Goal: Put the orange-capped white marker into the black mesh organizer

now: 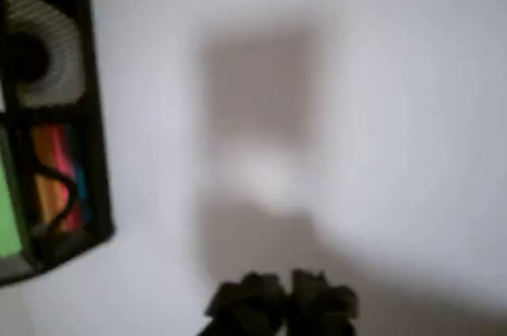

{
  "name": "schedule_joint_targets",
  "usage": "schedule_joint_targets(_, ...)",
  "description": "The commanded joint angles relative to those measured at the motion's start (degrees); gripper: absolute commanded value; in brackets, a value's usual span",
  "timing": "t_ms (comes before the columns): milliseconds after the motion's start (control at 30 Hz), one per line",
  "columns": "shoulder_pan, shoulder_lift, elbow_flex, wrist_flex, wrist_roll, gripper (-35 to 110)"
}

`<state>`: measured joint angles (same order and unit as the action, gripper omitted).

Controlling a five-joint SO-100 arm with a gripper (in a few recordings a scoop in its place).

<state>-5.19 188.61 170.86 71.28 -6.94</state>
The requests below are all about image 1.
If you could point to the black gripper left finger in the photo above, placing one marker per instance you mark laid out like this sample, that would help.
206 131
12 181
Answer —
249 304

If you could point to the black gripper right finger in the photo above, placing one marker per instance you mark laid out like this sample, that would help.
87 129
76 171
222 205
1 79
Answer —
322 308

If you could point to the green sticky note pad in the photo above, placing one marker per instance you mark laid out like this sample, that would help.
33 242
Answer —
8 213

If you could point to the black mesh desk organizer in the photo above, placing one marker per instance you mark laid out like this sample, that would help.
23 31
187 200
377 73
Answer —
89 54

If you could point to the white eraser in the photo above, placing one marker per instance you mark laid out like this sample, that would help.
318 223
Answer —
63 43

